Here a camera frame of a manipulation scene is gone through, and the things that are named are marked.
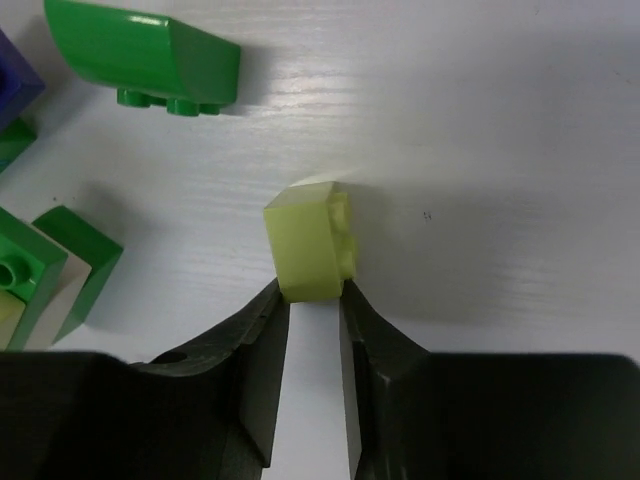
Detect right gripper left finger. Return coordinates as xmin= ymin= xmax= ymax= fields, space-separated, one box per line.
xmin=1 ymin=283 xmax=289 ymax=479

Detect green square lego brick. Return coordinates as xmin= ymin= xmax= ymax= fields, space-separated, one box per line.
xmin=44 ymin=1 xmax=241 ymax=117

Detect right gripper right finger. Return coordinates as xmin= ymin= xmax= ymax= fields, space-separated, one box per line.
xmin=340 ymin=282 xmax=639 ymax=479

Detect purple lego brick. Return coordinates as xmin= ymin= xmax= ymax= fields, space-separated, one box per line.
xmin=0 ymin=32 xmax=45 ymax=130

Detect small yellow lego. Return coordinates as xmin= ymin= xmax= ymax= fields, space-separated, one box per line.
xmin=263 ymin=182 xmax=357 ymax=303

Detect yellow green stacked legos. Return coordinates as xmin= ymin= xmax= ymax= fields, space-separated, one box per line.
xmin=1 ymin=205 xmax=123 ymax=351

